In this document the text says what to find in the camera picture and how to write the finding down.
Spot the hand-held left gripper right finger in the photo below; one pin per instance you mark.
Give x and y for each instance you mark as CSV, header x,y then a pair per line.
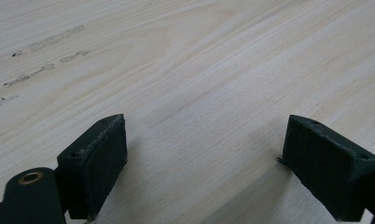
x,y
325,168

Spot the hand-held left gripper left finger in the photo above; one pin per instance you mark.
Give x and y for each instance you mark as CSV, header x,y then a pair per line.
x,y
92,168

